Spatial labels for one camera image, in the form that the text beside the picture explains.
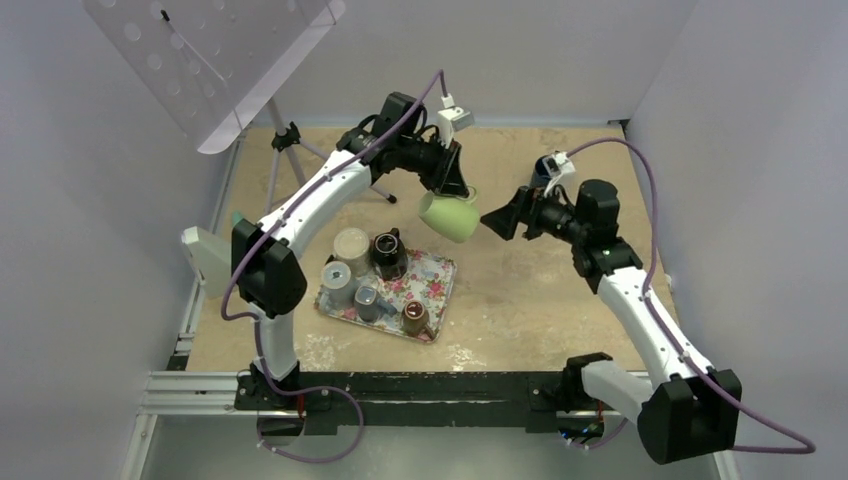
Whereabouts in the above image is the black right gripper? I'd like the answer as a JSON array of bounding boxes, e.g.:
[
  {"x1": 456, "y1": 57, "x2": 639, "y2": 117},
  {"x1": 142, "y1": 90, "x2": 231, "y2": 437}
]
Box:
[{"x1": 481, "y1": 181, "x2": 588, "y2": 245}]

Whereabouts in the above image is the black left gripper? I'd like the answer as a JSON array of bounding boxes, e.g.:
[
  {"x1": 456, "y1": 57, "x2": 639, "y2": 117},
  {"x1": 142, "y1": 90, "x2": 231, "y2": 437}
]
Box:
[{"x1": 397, "y1": 133, "x2": 470, "y2": 198}]

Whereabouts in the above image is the light green mug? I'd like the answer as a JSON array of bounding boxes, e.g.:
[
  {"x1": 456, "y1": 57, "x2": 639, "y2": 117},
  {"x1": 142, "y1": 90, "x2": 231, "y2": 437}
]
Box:
[{"x1": 418, "y1": 185, "x2": 481, "y2": 243}]

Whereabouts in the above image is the dark blue mug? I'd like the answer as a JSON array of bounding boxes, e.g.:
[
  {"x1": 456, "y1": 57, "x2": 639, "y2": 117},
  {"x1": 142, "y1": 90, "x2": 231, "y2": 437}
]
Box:
[{"x1": 528, "y1": 155, "x2": 551, "y2": 188}]

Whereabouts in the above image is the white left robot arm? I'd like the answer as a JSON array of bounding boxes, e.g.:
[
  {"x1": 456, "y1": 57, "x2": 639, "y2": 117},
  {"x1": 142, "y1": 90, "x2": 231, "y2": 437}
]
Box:
[{"x1": 221, "y1": 92, "x2": 474, "y2": 409}]

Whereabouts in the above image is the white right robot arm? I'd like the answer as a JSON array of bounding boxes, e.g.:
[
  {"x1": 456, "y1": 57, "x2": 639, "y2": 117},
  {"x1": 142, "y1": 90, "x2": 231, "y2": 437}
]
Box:
[{"x1": 481, "y1": 179, "x2": 742, "y2": 465}]

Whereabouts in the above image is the black glossy mug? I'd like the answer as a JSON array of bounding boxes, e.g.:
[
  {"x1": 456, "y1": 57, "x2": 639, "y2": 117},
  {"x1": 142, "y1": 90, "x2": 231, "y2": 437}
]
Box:
[{"x1": 370, "y1": 228, "x2": 408, "y2": 281}]

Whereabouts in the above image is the cream white mug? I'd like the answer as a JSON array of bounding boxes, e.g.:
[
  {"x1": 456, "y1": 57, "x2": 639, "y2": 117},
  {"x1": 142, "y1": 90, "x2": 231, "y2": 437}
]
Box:
[{"x1": 333, "y1": 227, "x2": 371, "y2": 277}]

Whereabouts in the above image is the small brown mug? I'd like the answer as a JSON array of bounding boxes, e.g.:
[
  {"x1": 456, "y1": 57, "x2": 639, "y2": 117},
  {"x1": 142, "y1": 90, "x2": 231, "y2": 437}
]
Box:
[{"x1": 401, "y1": 300, "x2": 436, "y2": 340}]

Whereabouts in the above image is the small blue-grey mug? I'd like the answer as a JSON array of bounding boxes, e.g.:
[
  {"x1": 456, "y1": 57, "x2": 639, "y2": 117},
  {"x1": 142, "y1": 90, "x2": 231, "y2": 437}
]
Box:
[{"x1": 354, "y1": 285, "x2": 398, "y2": 323}]

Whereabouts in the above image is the light grey mug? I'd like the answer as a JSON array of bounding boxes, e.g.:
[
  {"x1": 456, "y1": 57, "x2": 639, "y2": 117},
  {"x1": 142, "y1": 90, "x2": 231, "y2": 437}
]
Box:
[{"x1": 321, "y1": 261, "x2": 359, "y2": 310}]

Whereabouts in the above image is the floral serving tray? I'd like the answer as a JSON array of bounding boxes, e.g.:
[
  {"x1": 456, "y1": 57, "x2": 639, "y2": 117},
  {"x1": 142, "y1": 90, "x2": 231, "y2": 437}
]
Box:
[{"x1": 314, "y1": 249, "x2": 457, "y2": 344}]

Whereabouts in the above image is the white angular block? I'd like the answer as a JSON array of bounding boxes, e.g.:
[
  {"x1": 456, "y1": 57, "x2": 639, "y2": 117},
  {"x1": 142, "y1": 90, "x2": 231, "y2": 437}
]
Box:
[{"x1": 180, "y1": 226, "x2": 231, "y2": 298}]

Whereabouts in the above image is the white music stand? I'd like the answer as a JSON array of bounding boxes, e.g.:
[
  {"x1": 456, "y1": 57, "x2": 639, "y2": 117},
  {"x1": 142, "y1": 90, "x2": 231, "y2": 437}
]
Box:
[{"x1": 82, "y1": 0, "x2": 399, "y2": 217}]

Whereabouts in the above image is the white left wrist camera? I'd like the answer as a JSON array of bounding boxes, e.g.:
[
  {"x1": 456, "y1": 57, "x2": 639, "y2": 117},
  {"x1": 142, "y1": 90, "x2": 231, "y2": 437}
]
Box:
[{"x1": 436, "y1": 94, "x2": 475, "y2": 147}]

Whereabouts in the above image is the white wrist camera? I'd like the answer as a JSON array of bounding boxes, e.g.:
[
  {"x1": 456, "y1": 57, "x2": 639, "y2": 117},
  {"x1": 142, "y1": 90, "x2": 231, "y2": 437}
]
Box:
[
  {"x1": 436, "y1": 94, "x2": 475, "y2": 147},
  {"x1": 541, "y1": 151, "x2": 576, "y2": 196}
]

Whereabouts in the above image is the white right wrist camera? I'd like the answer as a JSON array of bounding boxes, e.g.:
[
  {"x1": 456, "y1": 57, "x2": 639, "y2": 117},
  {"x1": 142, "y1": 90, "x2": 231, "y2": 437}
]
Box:
[{"x1": 541, "y1": 151, "x2": 576, "y2": 196}]

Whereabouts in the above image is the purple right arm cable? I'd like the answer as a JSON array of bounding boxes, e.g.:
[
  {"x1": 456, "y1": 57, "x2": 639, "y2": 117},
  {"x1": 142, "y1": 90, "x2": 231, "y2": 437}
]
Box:
[{"x1": 566, "y1": 137, "x2": 817, "y2": 456}]

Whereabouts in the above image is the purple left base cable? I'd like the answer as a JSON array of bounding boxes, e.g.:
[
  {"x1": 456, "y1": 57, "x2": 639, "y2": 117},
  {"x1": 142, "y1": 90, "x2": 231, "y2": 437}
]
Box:
[{"x1": 254, "y1": 385, "x2": 366, "y2": 465}]

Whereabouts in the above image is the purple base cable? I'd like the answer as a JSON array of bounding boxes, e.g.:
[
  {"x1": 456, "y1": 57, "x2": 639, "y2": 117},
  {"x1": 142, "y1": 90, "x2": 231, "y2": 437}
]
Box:
[
  {"x1": 561, "y1": 400, "x2": 631, "y2": 452},
  {"x1": 254, "y1": 385, "x2": 366, "y2": 465}
]

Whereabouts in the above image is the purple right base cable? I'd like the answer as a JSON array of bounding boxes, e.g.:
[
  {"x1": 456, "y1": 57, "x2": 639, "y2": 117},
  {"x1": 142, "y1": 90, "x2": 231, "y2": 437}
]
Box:
[{"x1": 561, "y1": 400, "x2": 631, "y2": 452}]

